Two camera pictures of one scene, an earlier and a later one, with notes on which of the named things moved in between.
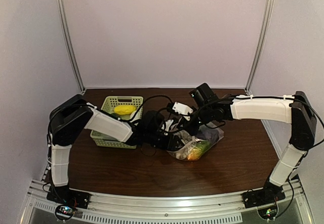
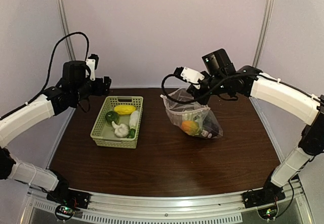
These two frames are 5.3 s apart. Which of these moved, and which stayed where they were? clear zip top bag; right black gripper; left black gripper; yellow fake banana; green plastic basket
Moved: right black gripper; clear zip top bag; left black gripper
Stayed: yellow fake banana; green plastic basket
